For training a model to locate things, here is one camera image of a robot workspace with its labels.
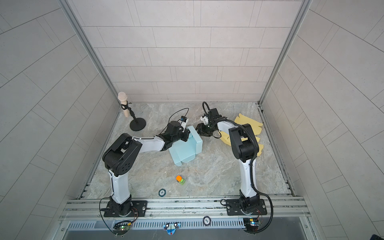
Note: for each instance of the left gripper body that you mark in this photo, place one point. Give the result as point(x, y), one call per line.
point(180, 136)

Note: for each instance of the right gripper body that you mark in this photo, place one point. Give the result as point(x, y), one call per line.
point(207, 130)

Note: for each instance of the light blue paper box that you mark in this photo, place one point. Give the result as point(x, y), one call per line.
point(184, 152)

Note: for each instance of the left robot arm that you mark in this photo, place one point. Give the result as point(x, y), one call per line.
point(119, 158)

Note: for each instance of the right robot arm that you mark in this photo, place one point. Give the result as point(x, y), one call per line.
point(245, 149)

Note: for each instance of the yellow paper box stack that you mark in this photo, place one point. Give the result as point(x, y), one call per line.
point(256, 126)

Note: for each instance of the black microphone stand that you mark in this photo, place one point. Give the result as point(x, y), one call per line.
point(137, 124)

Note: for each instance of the orange green toy block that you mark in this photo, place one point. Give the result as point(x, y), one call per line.
point(180, 180)

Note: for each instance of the beige microphone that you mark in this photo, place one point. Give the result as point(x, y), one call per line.
point(123, 98)

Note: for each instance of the round black white disc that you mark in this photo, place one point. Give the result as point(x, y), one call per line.
point(207, 221)

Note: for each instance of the blue sticker marker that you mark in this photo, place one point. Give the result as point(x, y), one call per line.
point(171, 228)

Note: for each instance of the right green circuit board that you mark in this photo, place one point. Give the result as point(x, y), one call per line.
point(251, 225)

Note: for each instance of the green circuit board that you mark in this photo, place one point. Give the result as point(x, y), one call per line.
point(121, 228)
point(251, 225)

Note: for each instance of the left green circuit board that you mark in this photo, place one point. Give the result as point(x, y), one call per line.
point(121, 228)

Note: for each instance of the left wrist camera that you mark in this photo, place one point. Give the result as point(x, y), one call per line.
point(183, 121)

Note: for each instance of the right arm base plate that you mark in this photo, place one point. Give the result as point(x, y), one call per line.
point(241, 207)

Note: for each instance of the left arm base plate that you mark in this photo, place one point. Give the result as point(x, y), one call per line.
point(128, 209)

